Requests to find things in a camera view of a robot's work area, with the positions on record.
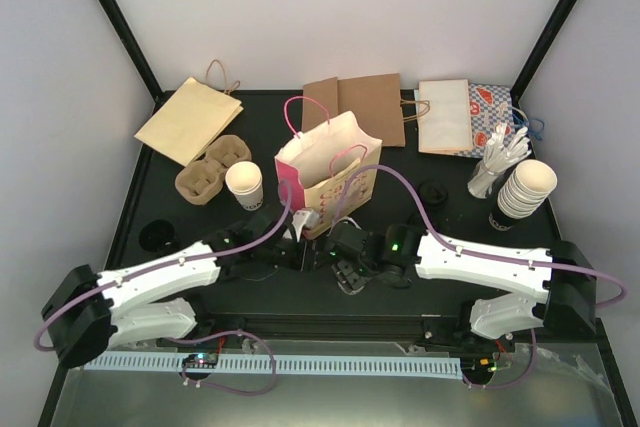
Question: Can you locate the cake print paper bag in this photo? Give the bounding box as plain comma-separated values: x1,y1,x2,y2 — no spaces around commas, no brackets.
274,111,382,239

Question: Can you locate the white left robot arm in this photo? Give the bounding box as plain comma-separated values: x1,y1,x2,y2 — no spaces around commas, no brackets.
41,209,319,369

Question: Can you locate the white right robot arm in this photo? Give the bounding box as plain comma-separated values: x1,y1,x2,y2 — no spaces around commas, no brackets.
324,220,596,350

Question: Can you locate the white paper coffee cup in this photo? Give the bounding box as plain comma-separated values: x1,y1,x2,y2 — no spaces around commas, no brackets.
225,161,263,211

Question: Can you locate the black cup lid stack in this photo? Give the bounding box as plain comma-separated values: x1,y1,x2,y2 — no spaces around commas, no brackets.
418,180,449,210

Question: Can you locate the brown pulp cup carrier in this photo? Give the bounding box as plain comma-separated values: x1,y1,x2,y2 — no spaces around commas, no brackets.
174,135,252,206

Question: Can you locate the stack of black lids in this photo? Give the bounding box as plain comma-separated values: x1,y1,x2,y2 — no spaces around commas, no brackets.
138,219,182,258

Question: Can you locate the brown kraft paper bag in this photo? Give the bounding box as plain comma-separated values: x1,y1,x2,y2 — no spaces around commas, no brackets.
302,73,406,147

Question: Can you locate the white paper bag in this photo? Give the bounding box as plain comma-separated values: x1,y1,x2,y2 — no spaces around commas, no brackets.
400,79,473,155

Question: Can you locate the stack of paper cups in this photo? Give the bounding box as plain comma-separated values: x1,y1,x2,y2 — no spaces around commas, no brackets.
488,159,558,232

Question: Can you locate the white plastic cutlery bunch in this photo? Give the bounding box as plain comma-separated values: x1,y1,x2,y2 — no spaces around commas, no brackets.
467,123,531,199

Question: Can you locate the red blue patterned bag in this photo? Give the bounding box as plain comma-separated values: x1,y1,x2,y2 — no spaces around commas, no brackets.
457,83,545,158

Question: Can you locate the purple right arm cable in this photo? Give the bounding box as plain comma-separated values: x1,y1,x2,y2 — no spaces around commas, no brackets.
330,163,629,388

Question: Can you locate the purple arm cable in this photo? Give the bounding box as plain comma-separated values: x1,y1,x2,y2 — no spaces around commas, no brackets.
36,182,296,394
330,163,629,388

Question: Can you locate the tan paper bag with handles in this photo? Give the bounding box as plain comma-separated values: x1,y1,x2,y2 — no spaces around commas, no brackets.
134,59,243,166

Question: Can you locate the white perforated front rail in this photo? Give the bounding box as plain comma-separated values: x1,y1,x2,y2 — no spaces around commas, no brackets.
84,351,463,380

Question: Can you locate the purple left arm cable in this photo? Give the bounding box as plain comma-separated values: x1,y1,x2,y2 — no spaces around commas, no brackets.
36,182,296,394

